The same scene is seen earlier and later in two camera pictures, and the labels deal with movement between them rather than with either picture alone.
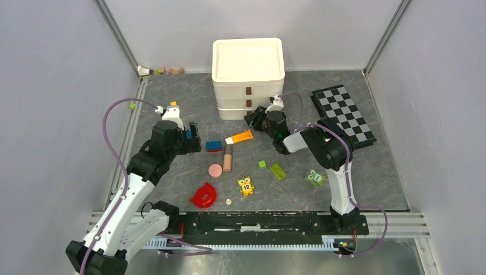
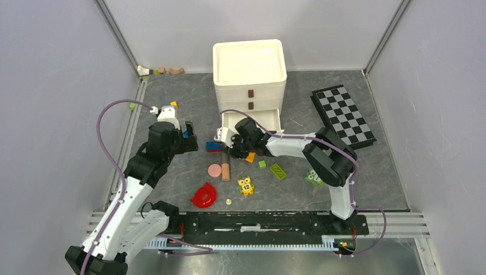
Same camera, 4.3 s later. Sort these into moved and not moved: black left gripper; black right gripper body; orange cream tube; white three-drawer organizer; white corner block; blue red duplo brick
Moved: orange cream tube; black right gripper body
Not moved: white corner block; white three-drawer organizer; black left gripper; blue red duplo brick
